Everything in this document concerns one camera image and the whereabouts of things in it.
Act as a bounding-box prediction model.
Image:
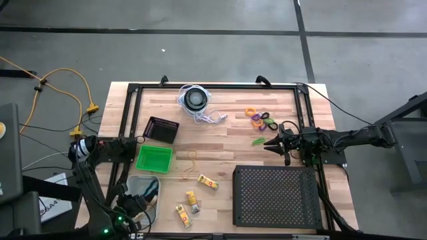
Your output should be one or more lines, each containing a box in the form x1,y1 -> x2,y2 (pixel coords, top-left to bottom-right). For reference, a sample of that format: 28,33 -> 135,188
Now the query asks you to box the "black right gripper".
263,128 -> 305,158

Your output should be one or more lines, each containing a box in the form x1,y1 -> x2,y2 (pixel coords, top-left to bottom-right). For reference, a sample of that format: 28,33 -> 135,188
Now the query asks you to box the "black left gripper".
117,189 -> 157,219

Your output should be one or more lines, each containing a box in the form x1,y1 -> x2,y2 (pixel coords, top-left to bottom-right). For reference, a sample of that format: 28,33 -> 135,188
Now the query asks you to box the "blue rubber band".
145,185 -> 159,201

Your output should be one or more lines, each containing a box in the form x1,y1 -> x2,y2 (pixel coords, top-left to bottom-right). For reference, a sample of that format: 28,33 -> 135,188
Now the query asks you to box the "yellow rubber band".
181,149 -> 199,177

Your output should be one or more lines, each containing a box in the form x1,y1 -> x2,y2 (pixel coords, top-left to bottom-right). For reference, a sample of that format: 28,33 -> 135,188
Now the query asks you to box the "white plastic bin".
119,174 -> 162,226

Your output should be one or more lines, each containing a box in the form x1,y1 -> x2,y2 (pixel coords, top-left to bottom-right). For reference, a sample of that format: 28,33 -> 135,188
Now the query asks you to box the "green plastic basket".
135,144 -> 174,175

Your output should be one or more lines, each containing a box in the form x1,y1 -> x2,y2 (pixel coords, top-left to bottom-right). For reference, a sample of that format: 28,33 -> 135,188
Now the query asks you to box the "black perforated metal shelf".
232,165 -> 324,229

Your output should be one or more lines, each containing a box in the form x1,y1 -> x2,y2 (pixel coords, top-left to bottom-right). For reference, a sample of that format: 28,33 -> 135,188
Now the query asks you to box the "black plastic basket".
142,115 -> 180,145

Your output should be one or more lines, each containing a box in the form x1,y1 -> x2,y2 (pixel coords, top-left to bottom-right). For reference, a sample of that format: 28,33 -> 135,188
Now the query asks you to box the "white labelled box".
39,172 -> 73,223

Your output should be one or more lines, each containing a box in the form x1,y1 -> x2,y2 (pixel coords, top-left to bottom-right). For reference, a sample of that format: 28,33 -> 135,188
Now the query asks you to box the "black metal stand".
368,91 -> 427,195

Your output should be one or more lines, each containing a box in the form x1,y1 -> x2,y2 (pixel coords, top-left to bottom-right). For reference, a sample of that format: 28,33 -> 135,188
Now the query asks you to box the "grey equipment case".
0,102 -> 23,205

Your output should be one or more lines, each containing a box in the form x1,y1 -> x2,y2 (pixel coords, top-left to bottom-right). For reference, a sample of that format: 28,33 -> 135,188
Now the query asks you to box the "white lamp power cable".
176,83 -> 230,125

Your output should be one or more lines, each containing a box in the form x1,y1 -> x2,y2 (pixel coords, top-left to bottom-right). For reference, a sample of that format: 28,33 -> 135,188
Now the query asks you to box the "black floor cable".
293,81 -> 376,127

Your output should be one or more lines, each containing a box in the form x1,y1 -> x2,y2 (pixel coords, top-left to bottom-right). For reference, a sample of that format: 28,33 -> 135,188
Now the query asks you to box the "yellow extension cord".
0,55 -> 100,137

